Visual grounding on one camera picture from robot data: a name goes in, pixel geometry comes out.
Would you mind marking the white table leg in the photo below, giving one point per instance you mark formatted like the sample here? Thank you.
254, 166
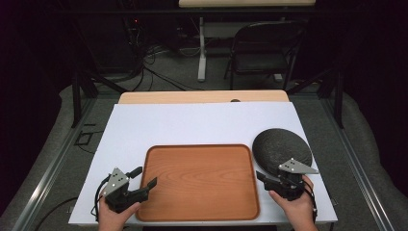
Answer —
201, 54

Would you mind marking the black metal frame stand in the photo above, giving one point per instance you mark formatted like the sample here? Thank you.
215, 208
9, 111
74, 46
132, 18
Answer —
76, 96
338, 96

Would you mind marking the dark grey speckled plate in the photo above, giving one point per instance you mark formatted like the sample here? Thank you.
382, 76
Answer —
275, 146

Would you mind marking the black folding chair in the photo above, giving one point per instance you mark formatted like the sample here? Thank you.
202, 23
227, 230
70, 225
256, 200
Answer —
260, 61

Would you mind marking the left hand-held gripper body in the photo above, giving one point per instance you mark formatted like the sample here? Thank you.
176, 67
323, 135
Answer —
119, 196

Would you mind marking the white board table cover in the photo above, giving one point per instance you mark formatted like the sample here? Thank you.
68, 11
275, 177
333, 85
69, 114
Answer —
192, 125

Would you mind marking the beige background table top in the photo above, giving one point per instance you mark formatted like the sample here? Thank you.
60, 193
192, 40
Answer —
247, 3

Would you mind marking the person's right hand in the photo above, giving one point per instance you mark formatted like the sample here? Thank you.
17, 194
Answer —
300, 213

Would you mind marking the aluminium floor rail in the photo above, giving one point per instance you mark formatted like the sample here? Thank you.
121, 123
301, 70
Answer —
54, 166
356, 166

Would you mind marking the dark round table grommet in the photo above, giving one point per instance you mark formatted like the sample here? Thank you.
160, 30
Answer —
235, 100

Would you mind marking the brown wooden tray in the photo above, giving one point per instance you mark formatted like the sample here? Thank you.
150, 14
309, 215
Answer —
200, 183

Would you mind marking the person's left hand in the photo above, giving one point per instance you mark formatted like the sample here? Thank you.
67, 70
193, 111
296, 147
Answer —
110, 219

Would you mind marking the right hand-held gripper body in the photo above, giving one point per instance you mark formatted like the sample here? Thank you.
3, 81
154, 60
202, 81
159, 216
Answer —
288, 186

